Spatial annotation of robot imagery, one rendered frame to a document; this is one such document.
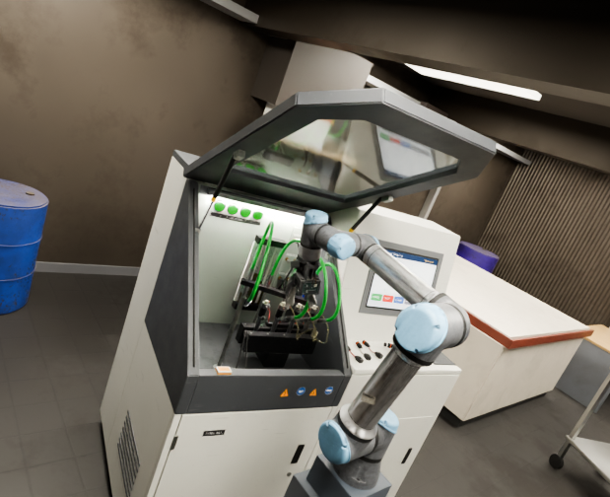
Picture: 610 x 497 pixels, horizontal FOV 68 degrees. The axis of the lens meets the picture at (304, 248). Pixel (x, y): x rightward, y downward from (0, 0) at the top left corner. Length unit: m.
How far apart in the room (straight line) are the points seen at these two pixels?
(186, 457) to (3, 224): 1.93
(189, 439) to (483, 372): 2.60
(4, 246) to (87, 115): 1.12
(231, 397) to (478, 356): 2.52
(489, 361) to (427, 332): 2.73
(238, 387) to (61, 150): 2.58
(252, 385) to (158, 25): 2.84
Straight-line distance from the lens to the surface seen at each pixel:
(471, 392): 3.92
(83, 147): 3.82
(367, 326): 2.18
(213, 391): 1.65
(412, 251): 2.25
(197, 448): 1.82
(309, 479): 1.61
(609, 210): 7.56
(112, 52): 3.75
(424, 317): 1.11
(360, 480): 1.52
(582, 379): 6.15
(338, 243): 1.32
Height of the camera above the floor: 1.85
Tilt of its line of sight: 16 degrees down
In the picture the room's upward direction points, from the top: 21 degrees clockwise
